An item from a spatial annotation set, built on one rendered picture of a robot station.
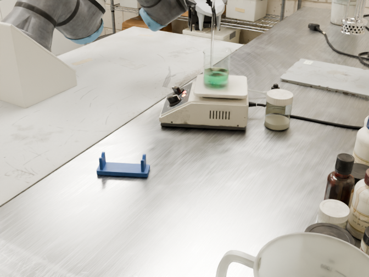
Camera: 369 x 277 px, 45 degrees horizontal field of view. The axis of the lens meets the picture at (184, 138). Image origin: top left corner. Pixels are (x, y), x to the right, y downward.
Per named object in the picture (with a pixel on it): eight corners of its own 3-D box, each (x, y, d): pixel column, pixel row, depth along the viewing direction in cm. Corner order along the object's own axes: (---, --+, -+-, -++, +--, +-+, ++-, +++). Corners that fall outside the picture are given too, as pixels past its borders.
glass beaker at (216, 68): (217, 94, 99) (218, 57, 95) (196, 87, 103) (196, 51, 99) (236, 86, 104) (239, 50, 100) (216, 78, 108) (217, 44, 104)
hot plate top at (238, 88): (193, 96, 100) (193, 93, 99) (197, 77, 110) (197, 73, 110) (247, 99, 98) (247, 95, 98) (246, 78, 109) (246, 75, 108)
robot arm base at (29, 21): (-19, 28, 118) (-2, -5, 120) (23, 55, 131) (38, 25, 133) (17, 35, 111) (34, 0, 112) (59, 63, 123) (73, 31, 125)
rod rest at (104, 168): (96, 175, 86) (94, 159, 85) (100, 165, 89) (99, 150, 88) (147, 178, 86) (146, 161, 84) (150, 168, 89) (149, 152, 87)
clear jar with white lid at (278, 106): (292, 131, 102) (297, 99, 99) (266, 132, 102) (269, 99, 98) (285, 119, 108) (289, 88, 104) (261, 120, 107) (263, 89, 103)
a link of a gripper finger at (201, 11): (212, 37, 96) (206, 25, 104) (213, 9, 93) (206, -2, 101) (197, 37, 96) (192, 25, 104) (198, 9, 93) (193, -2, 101)
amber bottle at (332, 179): (330, 222, 74) (342, 166, 69) (316, 206, 78) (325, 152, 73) (353, 217, 76) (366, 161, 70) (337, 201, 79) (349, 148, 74)
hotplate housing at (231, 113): (158, 127, 104) (157, 95, 100) (167, 104, 115) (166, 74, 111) (256, 133, 102) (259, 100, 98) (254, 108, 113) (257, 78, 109)
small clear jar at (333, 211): (350, 234, 72) (356, 208, 69) (334, 248, 69) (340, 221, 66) (324, 221, 75) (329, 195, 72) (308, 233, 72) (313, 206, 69)
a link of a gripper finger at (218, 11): (228, 36, 97) (219, 24, 105) (230, 8, 94) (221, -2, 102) (214, 37, 96) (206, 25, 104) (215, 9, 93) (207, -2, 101)
